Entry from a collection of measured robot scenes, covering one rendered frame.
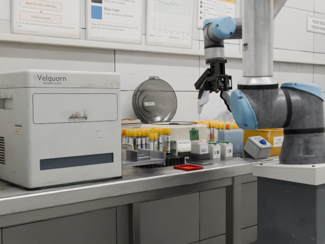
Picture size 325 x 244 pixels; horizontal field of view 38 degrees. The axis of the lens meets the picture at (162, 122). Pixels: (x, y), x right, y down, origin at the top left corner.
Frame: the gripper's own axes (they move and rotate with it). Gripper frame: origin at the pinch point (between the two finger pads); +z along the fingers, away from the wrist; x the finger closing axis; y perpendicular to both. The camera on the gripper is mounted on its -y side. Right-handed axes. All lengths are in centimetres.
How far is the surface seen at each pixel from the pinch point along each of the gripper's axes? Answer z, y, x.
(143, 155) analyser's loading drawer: 12.1, 16.9, -38.8
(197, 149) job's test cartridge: 12.2, 10.3, -15.1
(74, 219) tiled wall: 40, -46, -43
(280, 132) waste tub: 8.5, 6.4, 25.9
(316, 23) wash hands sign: -57, -73, 134
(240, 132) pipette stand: 7.6, -0.4, 11.9
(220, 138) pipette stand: 9.3, -2.0, 3.2
